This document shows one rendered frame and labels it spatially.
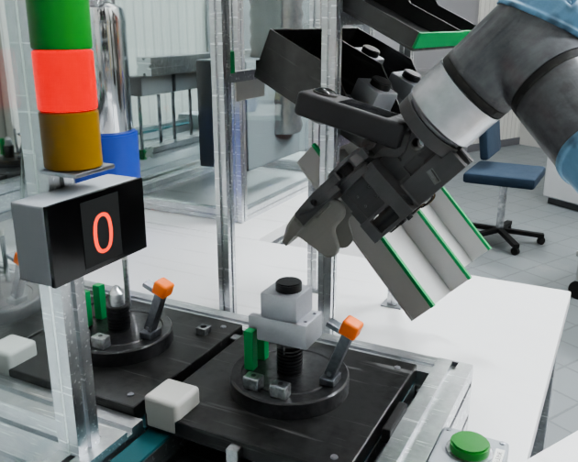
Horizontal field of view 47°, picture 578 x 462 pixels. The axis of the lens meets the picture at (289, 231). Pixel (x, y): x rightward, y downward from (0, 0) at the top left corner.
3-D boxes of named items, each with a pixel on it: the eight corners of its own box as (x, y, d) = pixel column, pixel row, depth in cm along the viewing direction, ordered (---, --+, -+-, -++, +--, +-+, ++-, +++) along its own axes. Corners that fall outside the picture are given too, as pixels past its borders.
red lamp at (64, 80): (110, 106, 59) (105, 49, 57) (68, 114, 54) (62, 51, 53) (67, 104, 61) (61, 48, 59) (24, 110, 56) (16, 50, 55)
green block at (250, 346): (258, 367, 79) (257, 328, 78) (252, 371, 78) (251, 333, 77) (249, 364, 80) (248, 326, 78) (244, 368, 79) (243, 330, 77)
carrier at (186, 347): (243, 336, 95) (240, 255, 92) (134, 423, 75) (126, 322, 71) (112, 306, 106) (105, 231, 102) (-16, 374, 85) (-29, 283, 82)
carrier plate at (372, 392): (416, 378, 84) (417, 363, 84) (344, 492, 64) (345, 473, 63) (251, 339, 95) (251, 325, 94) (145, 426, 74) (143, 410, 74)
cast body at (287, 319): (322, 335, 77) (322, 279, 75) (306, 351, 74) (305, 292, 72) (260, 322, 81) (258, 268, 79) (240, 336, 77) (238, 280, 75)
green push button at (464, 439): (492, 452, 70) (494, 435, 69) (484, 474, 66) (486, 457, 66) (453, 442, 71) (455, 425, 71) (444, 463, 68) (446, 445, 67)
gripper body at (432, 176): (369, 248, 64) (462, 169, 58) (311, 181, 65) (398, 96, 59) (394, 228, 71) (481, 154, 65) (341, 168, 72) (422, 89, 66)
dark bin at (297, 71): (447, 162, 96) (472, 117, 93) (405, 179, 86) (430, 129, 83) (305, 71, 107) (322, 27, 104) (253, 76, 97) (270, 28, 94)
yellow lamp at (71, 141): (115, 163, 60) (110, 108, 59) (74, 173, 56) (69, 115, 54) (72, 158, 62) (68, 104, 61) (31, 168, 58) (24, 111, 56)
